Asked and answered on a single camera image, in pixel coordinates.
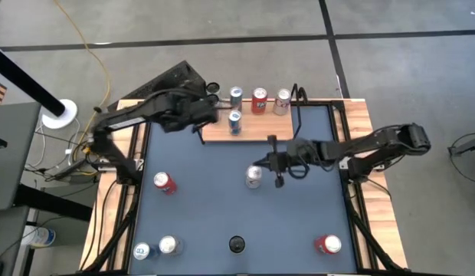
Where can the grey metal stand foot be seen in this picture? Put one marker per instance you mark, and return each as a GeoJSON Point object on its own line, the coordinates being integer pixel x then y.
{"type": "Point", "coordinates": [469, 146]}

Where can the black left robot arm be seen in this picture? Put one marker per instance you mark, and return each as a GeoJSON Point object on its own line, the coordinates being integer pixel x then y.
{"type": "Point", "coordinates": [145, 111]}

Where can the black pole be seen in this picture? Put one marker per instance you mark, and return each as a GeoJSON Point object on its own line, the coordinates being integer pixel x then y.
{"type": "Point", "coordinates": [23, 78]}

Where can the black desk beam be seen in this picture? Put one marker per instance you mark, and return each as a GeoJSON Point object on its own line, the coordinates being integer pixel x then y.
{"type": "Point", "coordinates": [50, 202]}

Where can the blue silver Red Bull can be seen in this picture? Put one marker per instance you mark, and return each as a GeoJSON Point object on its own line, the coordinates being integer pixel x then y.
{"type": "Point", "coordinates": [236, 96]}
{"type": "Point", "coordinates": [234, 122]}
{"type": "Point", "coordinates": [142, 251]}

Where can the white Celsius can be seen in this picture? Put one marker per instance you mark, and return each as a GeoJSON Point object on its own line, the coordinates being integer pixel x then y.
{"type": "Point", "coordinates": [212, 88]}
{"type": "Point", "coordinates": [236, 243]}

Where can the blue grey table mat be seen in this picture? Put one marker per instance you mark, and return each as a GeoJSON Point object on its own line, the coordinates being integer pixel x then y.
{"type": "Point", "coordinates": [222, 214]}

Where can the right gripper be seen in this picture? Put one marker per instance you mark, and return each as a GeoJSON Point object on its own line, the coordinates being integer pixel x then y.
{"type": "Point", "coordinates": [280, 161]}

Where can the black power strip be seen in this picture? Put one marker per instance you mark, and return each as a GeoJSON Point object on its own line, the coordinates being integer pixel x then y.
{"type": "Point", "coordinates": [71, 170]}

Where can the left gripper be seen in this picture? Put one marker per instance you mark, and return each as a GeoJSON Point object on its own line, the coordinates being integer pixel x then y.
{"type": "Point", "coordinates": [201, 111]}

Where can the white round pole base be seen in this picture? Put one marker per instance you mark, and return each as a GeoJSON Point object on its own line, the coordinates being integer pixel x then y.
{"type": "Point", "coordinates": [67, 119]}

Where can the wooden shelf board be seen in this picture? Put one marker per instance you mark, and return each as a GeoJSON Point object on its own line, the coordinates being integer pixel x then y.
{"type": "Point", "coordinates": [256, 130]}

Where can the white silver Coca-Cola can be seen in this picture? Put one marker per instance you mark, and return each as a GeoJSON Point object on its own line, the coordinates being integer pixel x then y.
{"type": "Point", "coordinates": [169, 244]}
{"type": "Point", "coordinates": [254, 177]}
{"type": "Point", "coordinates": [282, 102]}

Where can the red Fanta can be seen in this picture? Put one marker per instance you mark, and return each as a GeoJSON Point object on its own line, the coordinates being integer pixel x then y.
{"type": "Point", "coordinates": [327, 244]}
{"type": "Point", "coordinates": [259, 102]}
{"type": "Point", "coordinates": [164, 183]}

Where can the grey desk top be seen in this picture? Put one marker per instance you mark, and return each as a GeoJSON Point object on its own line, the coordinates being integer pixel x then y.
{"type": "Point", "coordinates": [11, 153]}

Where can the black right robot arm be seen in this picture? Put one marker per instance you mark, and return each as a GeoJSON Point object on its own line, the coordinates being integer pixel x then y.
{"type": "Point", "coordinates": [375, 143]}

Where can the white bottle blue label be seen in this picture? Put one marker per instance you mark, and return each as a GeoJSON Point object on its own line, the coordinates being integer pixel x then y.
{"type": "Point", "coordinates": [38, 236]}

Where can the white plug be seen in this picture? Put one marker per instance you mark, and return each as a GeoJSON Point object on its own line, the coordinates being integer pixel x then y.
{"type": "Point", "coordinates": [68, 151]}

